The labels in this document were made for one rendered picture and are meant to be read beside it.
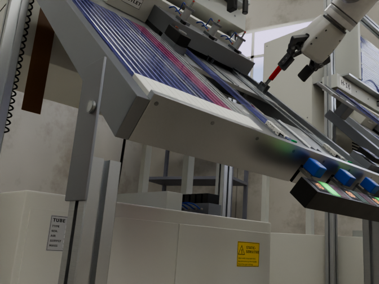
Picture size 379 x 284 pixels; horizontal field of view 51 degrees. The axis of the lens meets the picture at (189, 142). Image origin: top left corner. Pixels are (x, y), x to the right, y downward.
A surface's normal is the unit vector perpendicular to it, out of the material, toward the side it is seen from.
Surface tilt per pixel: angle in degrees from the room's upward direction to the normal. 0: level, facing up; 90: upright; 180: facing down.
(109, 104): 90
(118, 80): 90
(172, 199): 90
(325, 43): 143
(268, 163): 132
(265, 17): 90
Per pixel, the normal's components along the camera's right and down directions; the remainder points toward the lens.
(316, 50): 0.29, 0.72
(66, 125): 0.87, -0.05
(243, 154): 0.44, 0.55
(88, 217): 0.67, -0.13
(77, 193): -0.74, -0.22
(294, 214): -0.48, -0.25
